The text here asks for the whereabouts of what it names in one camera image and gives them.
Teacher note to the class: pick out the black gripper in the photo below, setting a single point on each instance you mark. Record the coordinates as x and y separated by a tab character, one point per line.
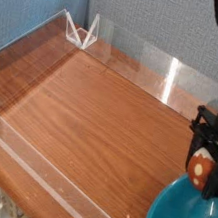
205	136

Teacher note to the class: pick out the clear acrylic wall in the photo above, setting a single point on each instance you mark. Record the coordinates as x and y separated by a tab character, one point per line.
166	78
38	34
56	184

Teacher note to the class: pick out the brown toy mushroom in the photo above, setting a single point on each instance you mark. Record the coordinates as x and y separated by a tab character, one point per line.
199	168

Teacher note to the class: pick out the clear acrylic back wall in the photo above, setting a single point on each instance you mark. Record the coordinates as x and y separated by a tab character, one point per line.
166	78

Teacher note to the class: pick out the clear acrylic corner bracket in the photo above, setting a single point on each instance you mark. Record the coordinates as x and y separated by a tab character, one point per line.
79	37

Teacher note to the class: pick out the clear acrylic front wall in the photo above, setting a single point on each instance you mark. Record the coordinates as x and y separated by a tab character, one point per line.
56	184

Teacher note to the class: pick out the clear acrylic left wall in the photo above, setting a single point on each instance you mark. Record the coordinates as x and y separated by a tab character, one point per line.
38	34

